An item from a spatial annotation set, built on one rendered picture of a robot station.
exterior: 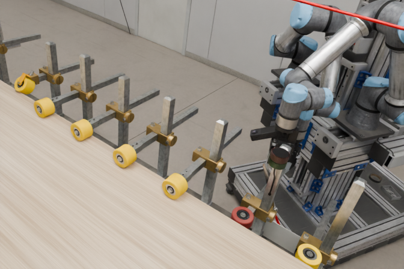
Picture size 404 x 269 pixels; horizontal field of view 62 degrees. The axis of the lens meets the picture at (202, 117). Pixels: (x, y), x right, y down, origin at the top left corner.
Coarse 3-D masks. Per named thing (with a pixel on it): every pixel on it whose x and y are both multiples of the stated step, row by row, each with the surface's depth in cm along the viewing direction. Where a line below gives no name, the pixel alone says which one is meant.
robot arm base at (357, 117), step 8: (352, 112) 159; (360, 112) 156; (368, 112) 154; (376, 112) 154; (352, 120) 158; (360, 120) 156; (368, 120) 155; (376, 120) 156; (360, 128) 157; (368, 128) 156; (376, 128) 159
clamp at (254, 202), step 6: (252, 198) 133; (258, 198) 134; (240, 204) 134; (246, 204) 132; (252, 204) 130; (258, 204) 131; (258, 210) 130; (264, 210) 129; (270, 210) 129; (258, 216) 131; (264, 216) 129; (270, 216) 128; (270, 222) 129
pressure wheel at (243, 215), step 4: (236, 208) 122; (240, 208) 123; (244, 208) 123; (232, 212) 121; (236, 212) 121; (240, 212) 122; (244, 212) 122; (248, 212) 122; (232, 216) 120; (236, 216) 119; (240, 216) 120; (244, 216) 120; (248, 216) 120; (252, 216) 120; (236, 220) 118; (240, 220) 118; (244, 220) 118; (248, 220) 118; (252, 220) 119; (240, 224) 118; (244, 224) 117; (248, 224) 118; (248, 228) 120
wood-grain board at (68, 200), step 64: (0, 128) 143; (64, 128) 149; (0, 192) 115; (64, 192) 119; (128, 192) 123; (0, 256) 96; (64, 256) 98; (128, 256) 101; (192, 256) 104; (256, 256) 107
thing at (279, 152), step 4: (276, 148) 112; (280, 148) 113; (276, 152) 111; (280, 152) 111; (284, 152) 111; (280, 156) 109; (284, 156) 109; (288, 156) 110; (280, 164) 110; (272, 184) 121
